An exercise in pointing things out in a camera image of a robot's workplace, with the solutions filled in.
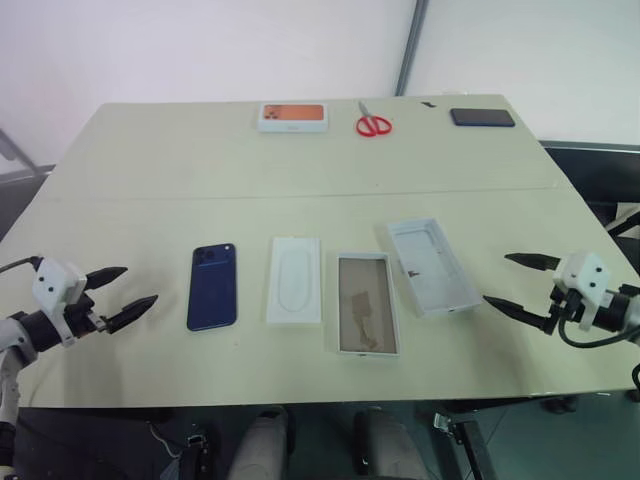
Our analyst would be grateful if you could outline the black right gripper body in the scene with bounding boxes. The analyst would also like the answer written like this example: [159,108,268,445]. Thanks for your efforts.
[538,286,585,336]

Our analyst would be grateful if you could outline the grey metal frame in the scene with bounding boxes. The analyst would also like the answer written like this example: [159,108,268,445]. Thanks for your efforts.
[0,126,57,202]

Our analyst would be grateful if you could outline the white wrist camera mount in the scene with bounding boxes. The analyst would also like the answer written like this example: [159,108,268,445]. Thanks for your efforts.
[551,251,614,332]
[31,256,87,347]

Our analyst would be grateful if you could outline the blue smartphone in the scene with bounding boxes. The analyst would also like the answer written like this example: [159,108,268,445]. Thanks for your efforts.
[186,242,239,333]

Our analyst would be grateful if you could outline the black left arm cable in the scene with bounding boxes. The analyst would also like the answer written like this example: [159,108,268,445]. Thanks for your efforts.
[0,256,43,275]

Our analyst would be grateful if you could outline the red handled scissors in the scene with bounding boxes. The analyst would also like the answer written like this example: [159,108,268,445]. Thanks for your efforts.
[355,100,393,138]

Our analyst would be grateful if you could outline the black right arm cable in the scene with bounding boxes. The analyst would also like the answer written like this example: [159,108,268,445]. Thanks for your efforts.
[556,294,640,397]

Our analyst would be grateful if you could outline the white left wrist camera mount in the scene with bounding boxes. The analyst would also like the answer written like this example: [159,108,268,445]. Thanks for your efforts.
[31,256,87,347]

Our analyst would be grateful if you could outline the dark flat smartphone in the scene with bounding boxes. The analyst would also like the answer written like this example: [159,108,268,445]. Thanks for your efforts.
[449,106,517,129]

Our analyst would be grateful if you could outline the grey metal post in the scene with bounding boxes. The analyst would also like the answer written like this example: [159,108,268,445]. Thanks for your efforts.
[393,0,432,97]

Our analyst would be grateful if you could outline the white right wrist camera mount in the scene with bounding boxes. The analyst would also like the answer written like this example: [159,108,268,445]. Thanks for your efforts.
[551,251,614,332]

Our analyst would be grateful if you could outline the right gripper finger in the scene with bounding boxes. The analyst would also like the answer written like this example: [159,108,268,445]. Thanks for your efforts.
[481,295,545,333]
[504,252,566,274]

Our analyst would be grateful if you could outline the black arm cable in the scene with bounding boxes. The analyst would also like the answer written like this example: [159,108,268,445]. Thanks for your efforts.
[556,294,640,397]
[0,256,43,275]

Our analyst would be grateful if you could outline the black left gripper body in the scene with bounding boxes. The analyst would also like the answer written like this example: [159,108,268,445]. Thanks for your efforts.
[62,291,110,342]

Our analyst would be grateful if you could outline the white phone tray insert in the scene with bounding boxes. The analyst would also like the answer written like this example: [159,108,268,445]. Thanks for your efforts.
[265,235,323,329]

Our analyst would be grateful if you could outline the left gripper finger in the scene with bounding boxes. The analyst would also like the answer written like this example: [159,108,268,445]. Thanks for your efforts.
[102,294,160,334]
[81,266,130,292]

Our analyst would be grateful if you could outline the white chair frame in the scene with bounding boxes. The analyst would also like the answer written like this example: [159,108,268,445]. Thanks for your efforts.
[605,201,640,237]

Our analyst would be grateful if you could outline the white phone box bottom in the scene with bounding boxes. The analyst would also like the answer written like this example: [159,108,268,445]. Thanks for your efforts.
[331,251,404,361]

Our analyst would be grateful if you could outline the orange printed phone box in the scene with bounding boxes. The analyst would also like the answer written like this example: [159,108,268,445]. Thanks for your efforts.
[257,101,330,135]

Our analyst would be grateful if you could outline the black table leg bracket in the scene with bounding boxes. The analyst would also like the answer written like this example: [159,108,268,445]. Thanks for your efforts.
[431,411,497,480]

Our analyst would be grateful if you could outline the white phone box lid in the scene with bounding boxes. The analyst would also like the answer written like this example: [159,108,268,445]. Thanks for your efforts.
[385,215,484,319]

